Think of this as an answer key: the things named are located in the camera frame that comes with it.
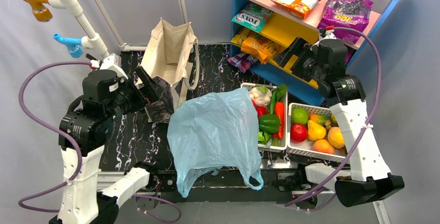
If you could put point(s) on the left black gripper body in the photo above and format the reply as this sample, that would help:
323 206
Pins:
145 87

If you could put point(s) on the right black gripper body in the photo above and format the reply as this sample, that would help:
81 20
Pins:
297 59

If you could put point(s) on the beige canvas tote bag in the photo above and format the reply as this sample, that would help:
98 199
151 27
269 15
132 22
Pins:
171 59

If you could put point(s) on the purple grape candy bag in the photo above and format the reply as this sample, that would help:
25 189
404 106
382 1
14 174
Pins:
353 14

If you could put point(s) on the light blue plastic bag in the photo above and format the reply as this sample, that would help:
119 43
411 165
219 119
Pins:
213 131

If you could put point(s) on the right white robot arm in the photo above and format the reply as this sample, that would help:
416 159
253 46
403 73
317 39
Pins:
362 176

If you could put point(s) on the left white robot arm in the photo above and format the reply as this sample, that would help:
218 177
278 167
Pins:
107 95

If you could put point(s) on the orange white snack bag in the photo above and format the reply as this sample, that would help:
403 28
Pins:
298 8

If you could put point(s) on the green Fox's candy bag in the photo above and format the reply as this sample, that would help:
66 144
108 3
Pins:
252 16

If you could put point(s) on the small purple snack packet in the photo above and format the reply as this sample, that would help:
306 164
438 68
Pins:
242 61

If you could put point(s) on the white cauliflower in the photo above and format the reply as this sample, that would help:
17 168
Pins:
260 96

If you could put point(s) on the yellow snack packet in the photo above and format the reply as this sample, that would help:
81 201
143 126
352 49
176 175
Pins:
241 36

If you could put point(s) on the orange carrot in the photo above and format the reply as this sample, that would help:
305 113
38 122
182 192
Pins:
279 110

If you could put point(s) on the green bell pepper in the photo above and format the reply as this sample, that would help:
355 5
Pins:
269 123

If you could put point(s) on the red apple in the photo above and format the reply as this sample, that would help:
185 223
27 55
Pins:
298 133

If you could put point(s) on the yellow pear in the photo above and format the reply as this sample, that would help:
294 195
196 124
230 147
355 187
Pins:
315 131

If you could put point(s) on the blue pipe hook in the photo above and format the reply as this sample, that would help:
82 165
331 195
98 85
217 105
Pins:
73 45

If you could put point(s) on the yellow orange fruit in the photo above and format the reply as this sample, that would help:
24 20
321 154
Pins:
335 137

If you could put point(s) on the white fruit basket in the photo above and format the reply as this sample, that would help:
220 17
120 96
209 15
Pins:
321 116

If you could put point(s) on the orange peach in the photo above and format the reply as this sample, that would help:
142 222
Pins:
323 146

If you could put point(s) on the white vegetable basket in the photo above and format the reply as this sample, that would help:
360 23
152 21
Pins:
270 102

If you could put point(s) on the white pipe rack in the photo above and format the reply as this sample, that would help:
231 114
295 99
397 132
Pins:
92 39

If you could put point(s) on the orange pipe hook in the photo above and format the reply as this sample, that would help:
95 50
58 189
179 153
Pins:
39 10

